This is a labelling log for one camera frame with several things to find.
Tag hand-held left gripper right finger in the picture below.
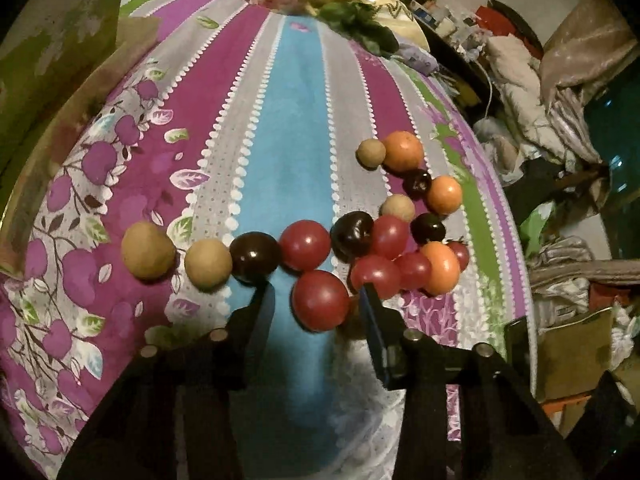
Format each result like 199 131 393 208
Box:
359 282 583 480

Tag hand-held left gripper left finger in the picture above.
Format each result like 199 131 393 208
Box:
57 280 277 480

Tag dark purple plum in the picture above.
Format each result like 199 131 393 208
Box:
230 231 282 283
330 211 375 261
411 212 447 245
402 169 433 200

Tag red tomato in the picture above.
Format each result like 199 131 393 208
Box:
278 220 332 272
447 241 471 272
291 270 351 332
349 255 402 300
370 215 410 260
397 251 433 291

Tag tan round fruit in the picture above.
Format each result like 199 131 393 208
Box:
380 193 416 223
121 221 177 281
356 138 387 170
184 239 233 290

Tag smooth orange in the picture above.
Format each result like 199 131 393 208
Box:
420 241 461 296
426 176 463 215
384 131 425 171

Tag black smartphone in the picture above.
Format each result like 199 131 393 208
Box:
504 316 538 401

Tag striped floral bedsheet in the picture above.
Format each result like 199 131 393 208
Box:
0 0 538 480

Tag green plastic bag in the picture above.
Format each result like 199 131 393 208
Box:
520 202 556 243

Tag brown cardboard box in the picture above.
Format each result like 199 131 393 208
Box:
537 307 616 401

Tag lavender tissue packet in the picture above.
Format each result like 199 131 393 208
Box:
397 42 441 73

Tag pile of pale clothes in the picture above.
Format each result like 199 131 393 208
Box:
475 0 640 171

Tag leafy green vegetables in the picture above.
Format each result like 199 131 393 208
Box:
317 0 401 56

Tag dark teal container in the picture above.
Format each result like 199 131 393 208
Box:
582 87 640 261

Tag white cable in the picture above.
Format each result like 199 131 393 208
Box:
482 62 496 121

